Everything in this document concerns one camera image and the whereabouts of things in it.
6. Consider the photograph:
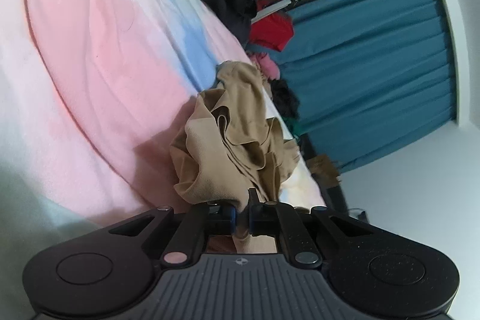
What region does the brown paper bag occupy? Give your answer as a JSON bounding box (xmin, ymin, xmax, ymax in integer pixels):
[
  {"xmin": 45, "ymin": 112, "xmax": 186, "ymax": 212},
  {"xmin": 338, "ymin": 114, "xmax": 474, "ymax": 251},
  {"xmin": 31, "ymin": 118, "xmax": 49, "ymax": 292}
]
[{"xmin": 307, "ymin": 154, "xmax": 342, "ymax": 189}]

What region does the tan printed t-shirt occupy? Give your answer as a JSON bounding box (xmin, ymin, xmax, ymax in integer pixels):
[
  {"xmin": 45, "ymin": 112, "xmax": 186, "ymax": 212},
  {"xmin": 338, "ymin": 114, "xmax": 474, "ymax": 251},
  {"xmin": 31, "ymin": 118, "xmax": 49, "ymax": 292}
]
[{"xmin": 169, "ymin": 61, "xmax": 301, "ymax": 253}]

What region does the pink garment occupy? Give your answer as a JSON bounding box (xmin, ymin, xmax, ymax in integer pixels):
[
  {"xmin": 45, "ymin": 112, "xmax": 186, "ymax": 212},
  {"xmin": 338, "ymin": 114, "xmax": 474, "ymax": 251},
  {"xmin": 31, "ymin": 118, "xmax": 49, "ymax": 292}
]
[{"xmin": 249, "ymin": 52, "xmax": 281, "ymax": 81}]

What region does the red garment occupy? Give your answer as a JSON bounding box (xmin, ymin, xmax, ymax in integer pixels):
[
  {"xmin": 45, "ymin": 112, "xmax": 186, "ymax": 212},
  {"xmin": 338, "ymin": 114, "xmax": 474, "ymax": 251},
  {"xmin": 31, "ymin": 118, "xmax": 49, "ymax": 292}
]
[{"xmin": 248, "ymin": 13, "xmax": 295, "ymax": 52}]

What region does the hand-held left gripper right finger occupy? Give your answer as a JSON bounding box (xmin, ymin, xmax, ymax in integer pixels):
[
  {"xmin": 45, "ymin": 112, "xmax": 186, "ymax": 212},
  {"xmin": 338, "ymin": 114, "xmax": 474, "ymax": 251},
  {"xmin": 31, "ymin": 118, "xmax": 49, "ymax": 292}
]
[{"xmin": 247, "ymin": 189, "xmax": 376, "ymax": 265}]

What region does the wide blue curtain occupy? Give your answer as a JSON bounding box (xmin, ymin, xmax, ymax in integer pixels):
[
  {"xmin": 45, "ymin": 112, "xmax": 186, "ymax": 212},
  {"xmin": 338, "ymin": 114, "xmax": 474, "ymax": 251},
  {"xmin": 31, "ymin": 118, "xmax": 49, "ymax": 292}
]
[{"xmin": 259, "ymin": 0, "xmax": 458, "ymax": 174}]

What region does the black sofa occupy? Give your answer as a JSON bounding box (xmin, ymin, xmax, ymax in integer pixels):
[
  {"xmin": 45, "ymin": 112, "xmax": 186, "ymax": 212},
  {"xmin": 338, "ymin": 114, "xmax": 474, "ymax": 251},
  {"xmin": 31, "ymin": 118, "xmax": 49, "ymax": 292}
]
[{"xmin": 296, "ymin": 134, "xmax": 351, "ymax": 214}]

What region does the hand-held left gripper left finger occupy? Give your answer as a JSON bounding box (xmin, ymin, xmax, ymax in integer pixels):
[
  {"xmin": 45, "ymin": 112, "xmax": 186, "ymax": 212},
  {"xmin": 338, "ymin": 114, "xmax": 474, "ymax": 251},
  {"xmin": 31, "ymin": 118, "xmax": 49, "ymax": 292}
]
[{"xmin": 109, "ymin": 203, "xmax": 238, "ymax": 265}]

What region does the black garment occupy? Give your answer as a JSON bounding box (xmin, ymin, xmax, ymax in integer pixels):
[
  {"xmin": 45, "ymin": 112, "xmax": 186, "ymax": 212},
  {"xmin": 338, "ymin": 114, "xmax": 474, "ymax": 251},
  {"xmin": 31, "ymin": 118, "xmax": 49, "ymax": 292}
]
[{"xmin": 270, "ymin": 79, "xmax": 301, "ymax": 120}]

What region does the pastel tie-dye bed sheet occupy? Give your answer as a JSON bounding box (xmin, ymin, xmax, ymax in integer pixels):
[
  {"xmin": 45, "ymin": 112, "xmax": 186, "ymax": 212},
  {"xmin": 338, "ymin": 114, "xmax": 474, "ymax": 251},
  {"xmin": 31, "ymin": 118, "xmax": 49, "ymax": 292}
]
[{"xmin": 0, "ymin": 0, "xmax": 327, "ymax": 231}]

